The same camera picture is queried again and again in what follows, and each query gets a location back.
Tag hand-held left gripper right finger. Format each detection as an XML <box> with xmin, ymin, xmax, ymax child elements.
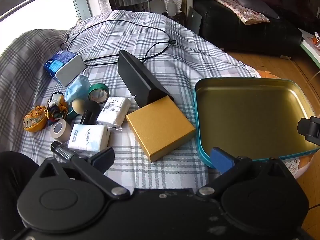
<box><xmin>196</xmin><ymin>147</ymin><xmax>288</xmax><ymax>198</ymax></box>

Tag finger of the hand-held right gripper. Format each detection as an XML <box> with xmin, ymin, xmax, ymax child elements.
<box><xmin>297</xmin><ymin>116</ymin><xmax>320</xmax><ymax>147</ymax></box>

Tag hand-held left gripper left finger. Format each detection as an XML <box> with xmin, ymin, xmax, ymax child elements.
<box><xmin>37</xmin><ymin>146</ymin><xmax>131</xmax><ymax>200</ymax></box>

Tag white tissue packet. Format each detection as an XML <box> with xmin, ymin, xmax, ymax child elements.
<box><xmin>67</xmin><ymin>124</ymin><xmax>111</xmax><ymax>153</ymax></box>

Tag black tube bottle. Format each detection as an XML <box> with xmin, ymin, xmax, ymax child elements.
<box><xmin>51</xmin><ymin>141</ymin><xmax>88</xmax><ymax>161</ymax></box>

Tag white gauze packet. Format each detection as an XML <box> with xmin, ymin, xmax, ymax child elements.
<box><xmin>96</xmin><ymin>96</ymin><xmax>132</xmax><ymax>128</ymax></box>

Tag beige tape roll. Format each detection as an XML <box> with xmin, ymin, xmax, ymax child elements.
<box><xmin>50</xmin><ymin>119</ymin><xmax>73</xmax><ymax>142</ymax></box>

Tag gold tin tray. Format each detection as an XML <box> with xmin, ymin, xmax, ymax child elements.
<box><xmin>194</xmin><ymin>77</ymin><xmax>320</xmax><ymax>169</ymax></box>

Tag colourful cloth bundle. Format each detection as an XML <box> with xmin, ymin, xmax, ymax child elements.
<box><xmin>47</xmin><ymin>91</ymin><xmax>70</xmax><ymax>125</ymax></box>

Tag orange embroidered pouch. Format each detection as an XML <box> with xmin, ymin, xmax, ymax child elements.
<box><xmin>23</xmin><ymin>105</ymin><xmax>48</xmax><ymax>132</ymax></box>

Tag black cylinder brush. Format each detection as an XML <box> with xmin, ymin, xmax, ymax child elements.
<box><xmin>80</xmin><ymin>101</ymin><xmax>101</xmax><ymax>126</ymax></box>

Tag wooden egg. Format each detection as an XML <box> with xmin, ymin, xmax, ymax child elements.
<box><xmin>72</xmin><ymin>99</ymin><xmax>86</xmax><ymax>117</ymax></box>

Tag gold cardboard box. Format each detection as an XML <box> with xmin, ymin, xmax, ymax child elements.
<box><xmin>125</xmin><ymin>96</ymin><xmax>197</xmax><ymax>163</ymax></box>

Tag green tape roll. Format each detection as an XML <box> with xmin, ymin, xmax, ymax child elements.
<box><xmin>88</xmin><ymin>83</ymin><xmax>110</xmax><ymax>105</ymax></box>

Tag orange cushion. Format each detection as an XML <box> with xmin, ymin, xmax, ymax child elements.
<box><xmin>256</xmin><ymin>69</ymin><xmax>277</xmax><ymax>78</ymax></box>

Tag blue face mask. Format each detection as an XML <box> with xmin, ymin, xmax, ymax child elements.
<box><xmin>64</xmin><ymin>70</ymin><xmax>91</xmax><ymax>103</ymax></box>

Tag glass coffee table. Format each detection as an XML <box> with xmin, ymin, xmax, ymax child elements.
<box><xmin>298</xmin><ymin>27</ymin><xmax>320</xmax><ymax>68</ymax></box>

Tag black box lid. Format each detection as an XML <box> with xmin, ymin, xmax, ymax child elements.
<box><xmin>117</xmin><ymin>49</ymin><xmax>175</xmax><ymax>108</ymax></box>

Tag blue and grey box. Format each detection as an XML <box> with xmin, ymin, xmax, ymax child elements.
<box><xmin>43</xmin><ymin>50</ymin><xmax>86</xmax><ymax>87</ymax></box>

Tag black sofa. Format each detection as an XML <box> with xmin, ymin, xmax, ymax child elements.
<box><xmin>193</xmin><ymin>0</ymin><xmax>304</xmax><ymax>57</ymax></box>

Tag grey plaid bed sheet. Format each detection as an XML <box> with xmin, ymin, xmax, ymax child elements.
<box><xmin>0</xmin><ymin>9</ymin><xmax>258</xmax><ymax>191</ymax></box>

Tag grey pillow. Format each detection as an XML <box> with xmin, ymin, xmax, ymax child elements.
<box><xmin>231</xmin><ymin>0</ymin><xmax>281</xmax><ymax>20</ymax></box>

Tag floral cushion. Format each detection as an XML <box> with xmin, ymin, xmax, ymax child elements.
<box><xmin>212</xmin><ymin>0</ymin><xmax>271</xmax><ymax>25</ymax></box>

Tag dark leaning panel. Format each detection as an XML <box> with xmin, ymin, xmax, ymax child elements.
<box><xmin>187</xmin><ymin>5</ymin><xmax>202</xmax><ymax>35</ymax></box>

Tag dark round plant stand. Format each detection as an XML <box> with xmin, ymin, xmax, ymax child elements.
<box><xmin>162</xmin><ymin>12</ymin><xmax>187</xmax><ymax>27</ymax></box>

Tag white plastic bottle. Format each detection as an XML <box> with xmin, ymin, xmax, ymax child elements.
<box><xmin>166</xmin><ymin>1</ymin><xmax>177</xmax><ymax>18</ymax></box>

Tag black cable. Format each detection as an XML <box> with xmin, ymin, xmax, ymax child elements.
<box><xmin>59</xmin><ymin>19</ymin><xmax>177</xmax><ymax>67</ymax></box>

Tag metal window rail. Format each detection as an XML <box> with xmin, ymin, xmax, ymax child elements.
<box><xmin>0</xmin><ymin>0</ymin><xmax>71</xmax><ymax>22</ymax></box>

